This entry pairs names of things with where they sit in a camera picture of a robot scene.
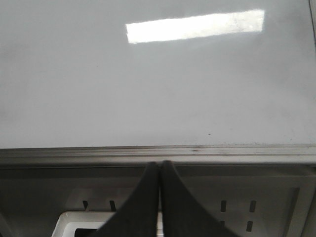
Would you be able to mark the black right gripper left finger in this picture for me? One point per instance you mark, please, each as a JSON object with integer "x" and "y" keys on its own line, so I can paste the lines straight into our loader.
{"x": 138, "y": 207}

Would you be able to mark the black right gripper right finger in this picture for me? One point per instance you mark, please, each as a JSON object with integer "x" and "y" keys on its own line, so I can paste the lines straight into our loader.
{"x": 182, "y": 215}

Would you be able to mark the white plastic marker tray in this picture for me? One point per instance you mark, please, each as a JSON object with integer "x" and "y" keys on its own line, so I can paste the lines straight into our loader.
{"x": 84, "y": 223}

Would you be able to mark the white whiteboard with metal frame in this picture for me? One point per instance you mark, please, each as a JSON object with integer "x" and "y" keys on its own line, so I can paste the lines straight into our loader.
{"x": 88, "y": 83}

